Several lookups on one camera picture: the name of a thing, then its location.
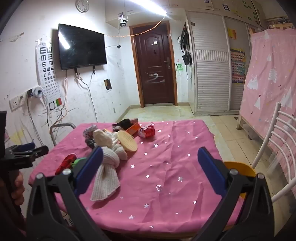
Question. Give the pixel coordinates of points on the cream ribbed knitted sock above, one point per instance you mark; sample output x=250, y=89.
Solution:
x=106, y=180

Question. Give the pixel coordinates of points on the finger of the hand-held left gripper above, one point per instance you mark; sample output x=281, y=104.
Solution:
x=40, y=151
x=25, y=146

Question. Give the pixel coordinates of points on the dark brown door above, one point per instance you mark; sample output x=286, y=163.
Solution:
x=153, y=67

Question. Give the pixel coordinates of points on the yellow poster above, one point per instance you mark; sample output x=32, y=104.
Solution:
x=232, y=33

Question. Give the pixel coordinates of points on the orange box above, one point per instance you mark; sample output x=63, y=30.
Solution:
x=134, y=128

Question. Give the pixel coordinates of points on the red snack packet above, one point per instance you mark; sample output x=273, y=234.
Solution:
x=146, y=131

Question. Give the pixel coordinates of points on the red cloth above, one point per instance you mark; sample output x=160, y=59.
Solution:
x=66, y=163

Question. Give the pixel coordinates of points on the white wall socket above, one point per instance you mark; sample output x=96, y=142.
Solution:
x=16, y=101

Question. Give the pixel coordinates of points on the white upper cabinet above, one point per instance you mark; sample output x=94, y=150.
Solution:
x=196, y=4

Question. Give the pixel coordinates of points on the colourful grid poster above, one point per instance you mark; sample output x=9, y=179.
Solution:
x=237, y=67

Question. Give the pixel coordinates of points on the white plug adapter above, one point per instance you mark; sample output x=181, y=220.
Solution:
x=35, y=91

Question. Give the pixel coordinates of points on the white louvered wardrobe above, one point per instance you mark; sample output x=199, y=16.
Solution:
x=211, y=67

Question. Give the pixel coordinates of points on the ceiling light tube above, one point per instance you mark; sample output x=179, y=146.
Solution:
x=150, y=5

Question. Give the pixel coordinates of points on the pink tree-print curtain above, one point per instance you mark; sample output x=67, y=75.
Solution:
x=270, y=81

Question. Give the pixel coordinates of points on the pink star-print tablecloth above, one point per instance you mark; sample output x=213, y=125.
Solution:
x=161, y=162

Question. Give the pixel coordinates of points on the person's left hand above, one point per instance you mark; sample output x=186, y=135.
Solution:
x=18, y=192

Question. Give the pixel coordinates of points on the black wall television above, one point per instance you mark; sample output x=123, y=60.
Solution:
x=82, y=47

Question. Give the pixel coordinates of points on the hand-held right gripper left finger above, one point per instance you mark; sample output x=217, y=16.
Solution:
x=92, y=165

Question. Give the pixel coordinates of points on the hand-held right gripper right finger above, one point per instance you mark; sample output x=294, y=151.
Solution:
x=209, y=169

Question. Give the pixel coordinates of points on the beige sock ball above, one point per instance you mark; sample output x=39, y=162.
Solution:
x=101, y=138

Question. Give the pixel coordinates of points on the white fluffy sock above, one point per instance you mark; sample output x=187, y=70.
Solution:
x=120, y=150

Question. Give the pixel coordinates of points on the patterned white sock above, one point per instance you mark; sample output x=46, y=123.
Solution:
x=89, y=133

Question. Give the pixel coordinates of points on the white metal chair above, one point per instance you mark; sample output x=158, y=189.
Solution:
x=275, y=143

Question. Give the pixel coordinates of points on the round wall clock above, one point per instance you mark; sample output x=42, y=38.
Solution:
x=82, y=5

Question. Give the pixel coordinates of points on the green small item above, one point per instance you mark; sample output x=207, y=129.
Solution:
x=78, y=162

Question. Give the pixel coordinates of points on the eye chart poster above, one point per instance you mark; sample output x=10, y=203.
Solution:
x=48, y=76

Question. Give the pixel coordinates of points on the black hanging bag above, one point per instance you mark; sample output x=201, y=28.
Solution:
x=187, y=59

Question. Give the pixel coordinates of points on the white security camera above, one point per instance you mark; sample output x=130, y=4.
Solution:
x=123, y=21

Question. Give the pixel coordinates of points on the black cloth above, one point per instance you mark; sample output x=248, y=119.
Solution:
x=123, y=124

